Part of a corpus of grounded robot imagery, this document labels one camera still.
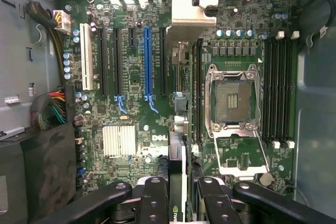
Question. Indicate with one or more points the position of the CPU socket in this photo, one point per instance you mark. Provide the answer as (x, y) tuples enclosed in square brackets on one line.
[(232, 100)]

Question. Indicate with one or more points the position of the silver chipset heatsink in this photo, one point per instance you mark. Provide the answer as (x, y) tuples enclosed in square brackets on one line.
[(119, 141)]

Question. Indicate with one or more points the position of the blue expansion slot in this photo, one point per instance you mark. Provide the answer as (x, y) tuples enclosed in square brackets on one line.
[(147, 61)]

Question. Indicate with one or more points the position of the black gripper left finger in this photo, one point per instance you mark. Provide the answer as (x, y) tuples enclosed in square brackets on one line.
[(155, 203)]

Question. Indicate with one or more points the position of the short black expansion slot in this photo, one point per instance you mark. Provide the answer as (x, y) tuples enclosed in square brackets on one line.
[(132, 37)]

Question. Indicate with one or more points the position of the coin cell battery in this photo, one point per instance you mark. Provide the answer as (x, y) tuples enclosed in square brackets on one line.
[(266, 179)]

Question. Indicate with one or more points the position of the white expansion slot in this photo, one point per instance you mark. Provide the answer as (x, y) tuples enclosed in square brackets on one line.
[(86, 56)]

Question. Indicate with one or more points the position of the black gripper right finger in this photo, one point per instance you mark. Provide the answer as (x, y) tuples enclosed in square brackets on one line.
[(218, 205)]

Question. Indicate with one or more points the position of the green motherboard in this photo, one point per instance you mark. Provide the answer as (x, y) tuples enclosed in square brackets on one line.
[(136, 77)]

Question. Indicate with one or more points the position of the white power connector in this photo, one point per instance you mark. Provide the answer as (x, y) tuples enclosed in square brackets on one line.
[(62, 20)]

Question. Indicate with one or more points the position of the black air shroud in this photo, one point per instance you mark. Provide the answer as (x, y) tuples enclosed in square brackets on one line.
[(47, 169)]

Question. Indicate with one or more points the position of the grey open PC case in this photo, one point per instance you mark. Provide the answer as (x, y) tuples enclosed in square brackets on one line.
[(315, 103)]

